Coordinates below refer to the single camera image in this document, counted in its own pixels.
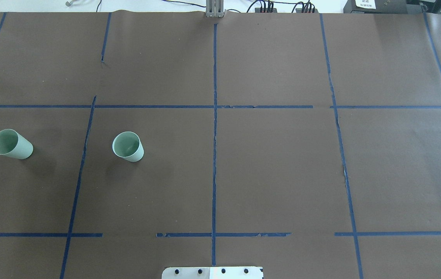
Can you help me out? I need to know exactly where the pale green cup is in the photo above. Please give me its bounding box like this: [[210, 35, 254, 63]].
[[112, 131, 144, 162], [0, 129, 34, 160]]

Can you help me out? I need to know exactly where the brown paper table cover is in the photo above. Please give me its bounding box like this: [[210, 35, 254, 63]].
[[0, 11, 441, 279]]

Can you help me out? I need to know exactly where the black USB hub left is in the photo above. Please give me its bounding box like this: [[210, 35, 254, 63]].
[[254, 7, 277, 14]]

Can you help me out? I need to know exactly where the black usb hub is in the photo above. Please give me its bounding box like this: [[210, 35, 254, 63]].
[[294, 7, 318, 14], [254, 7, 277, 14]]

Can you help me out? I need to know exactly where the black USB hub right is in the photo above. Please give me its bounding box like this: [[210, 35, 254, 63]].
[[294, 7, 318, 14]]

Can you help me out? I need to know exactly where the black computer box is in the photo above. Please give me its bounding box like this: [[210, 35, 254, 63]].
[[343, 0, 408, 14]]

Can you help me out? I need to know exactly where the grey aluminium frame post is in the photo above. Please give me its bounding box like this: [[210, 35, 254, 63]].
[[206, 0, 225, 18]]

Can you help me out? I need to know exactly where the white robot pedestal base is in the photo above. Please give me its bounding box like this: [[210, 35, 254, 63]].
[[161, 266, 264, 279]]

